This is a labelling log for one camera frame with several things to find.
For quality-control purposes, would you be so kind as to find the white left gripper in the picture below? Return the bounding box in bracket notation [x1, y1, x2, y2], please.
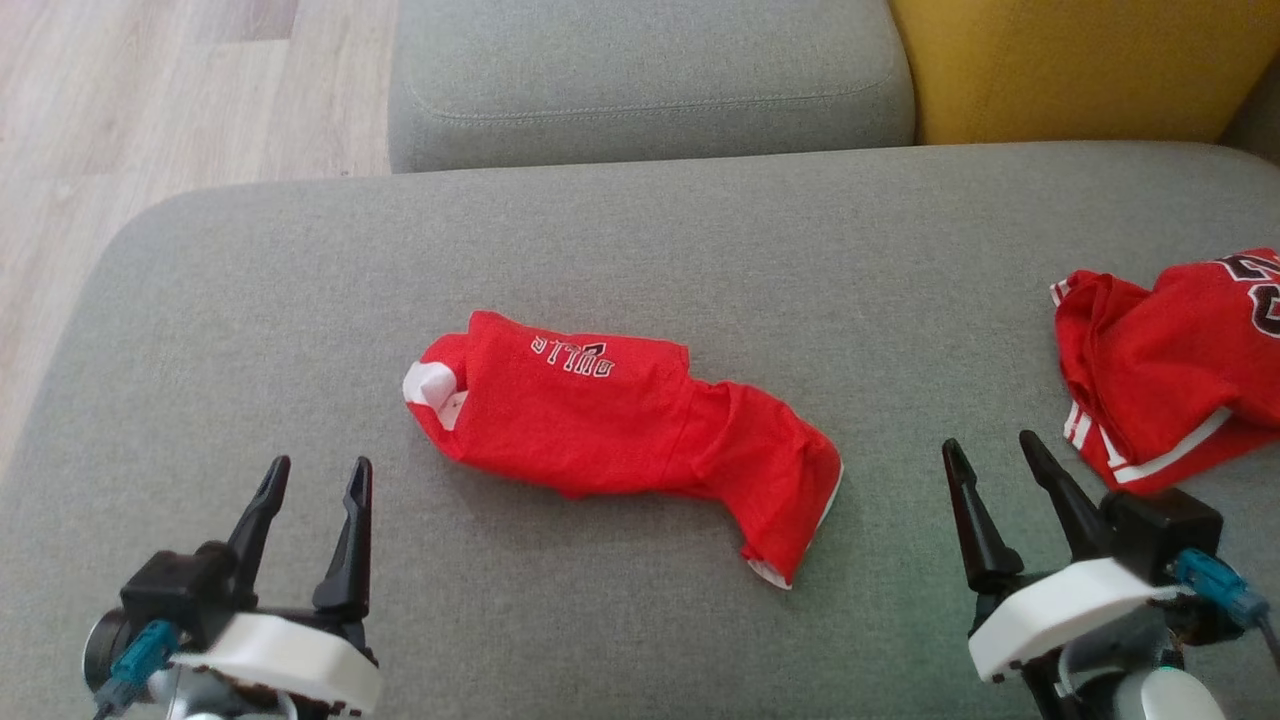
[170, 456, 383, 716]

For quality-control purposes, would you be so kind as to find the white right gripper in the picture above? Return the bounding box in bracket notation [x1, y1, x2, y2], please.
[942, 430, 1181, 683]

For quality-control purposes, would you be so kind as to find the red basketball jersey number 23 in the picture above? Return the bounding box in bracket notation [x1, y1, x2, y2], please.
[1050, 248, 1280, 496]

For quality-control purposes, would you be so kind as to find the red Bulls 23 jersey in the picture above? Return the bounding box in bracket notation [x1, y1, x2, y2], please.
[402, 310, 844, 591]

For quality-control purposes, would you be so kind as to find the long yellow sofa back cushion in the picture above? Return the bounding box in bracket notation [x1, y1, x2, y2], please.
[890, 0, 1280, 147]

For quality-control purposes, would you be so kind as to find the large grey sofa seat cushion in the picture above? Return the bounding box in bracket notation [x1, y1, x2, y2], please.
[388, 0, 916, 174]

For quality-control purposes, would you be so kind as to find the teal plug right camera cable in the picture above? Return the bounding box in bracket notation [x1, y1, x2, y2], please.
[1172, 548, 1280, 671]

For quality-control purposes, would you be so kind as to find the teal plug camera cable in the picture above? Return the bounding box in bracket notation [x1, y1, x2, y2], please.
[1172, 548, 1280, 671]
[93, 620, 181, 720]

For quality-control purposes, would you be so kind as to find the teal plug left camera cable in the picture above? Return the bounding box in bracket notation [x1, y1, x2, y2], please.
[93, 620, 181, 720]

